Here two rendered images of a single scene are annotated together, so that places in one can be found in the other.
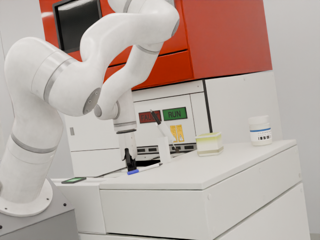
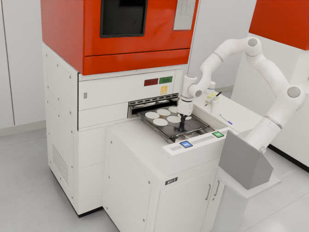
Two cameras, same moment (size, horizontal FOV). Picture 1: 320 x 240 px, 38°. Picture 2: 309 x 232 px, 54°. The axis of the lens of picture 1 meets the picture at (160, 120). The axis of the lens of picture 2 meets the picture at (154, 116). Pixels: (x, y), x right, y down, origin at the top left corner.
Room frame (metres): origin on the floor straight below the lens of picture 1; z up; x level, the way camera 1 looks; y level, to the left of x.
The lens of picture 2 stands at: (1.42, 1.97, 1.88)
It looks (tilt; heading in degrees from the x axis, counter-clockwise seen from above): 27 degrees down; 284
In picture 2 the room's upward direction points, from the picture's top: 8 degrees clockwise
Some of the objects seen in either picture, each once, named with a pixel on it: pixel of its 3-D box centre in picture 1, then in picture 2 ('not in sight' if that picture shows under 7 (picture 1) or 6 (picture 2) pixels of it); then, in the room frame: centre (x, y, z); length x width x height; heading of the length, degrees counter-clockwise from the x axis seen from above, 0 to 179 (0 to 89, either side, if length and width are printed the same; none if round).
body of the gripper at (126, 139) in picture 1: (128, 143); (185, 105); (1.67, 0.13, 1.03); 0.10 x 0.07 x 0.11; 174
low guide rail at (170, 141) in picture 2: not in sight; (163, 134); (1.77, 0.25, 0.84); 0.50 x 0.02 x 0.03; 143
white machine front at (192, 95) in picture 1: (131, 136); (134, 94); (2.04, 0.14, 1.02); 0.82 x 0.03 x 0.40; 53
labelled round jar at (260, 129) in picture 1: (260, 130); (209, 88); (1.57, -0.33, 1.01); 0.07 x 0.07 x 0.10
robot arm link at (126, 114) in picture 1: (121, 105); (189, 85); (1.67, 0.13, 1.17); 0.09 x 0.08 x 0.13; 134
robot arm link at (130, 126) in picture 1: (125, 126); (186, 96); (1.68, 0.13, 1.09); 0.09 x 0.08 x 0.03; 174
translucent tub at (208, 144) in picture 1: (209, 144); (212, 99); (1.52, -0.15, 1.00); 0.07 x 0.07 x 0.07; 68
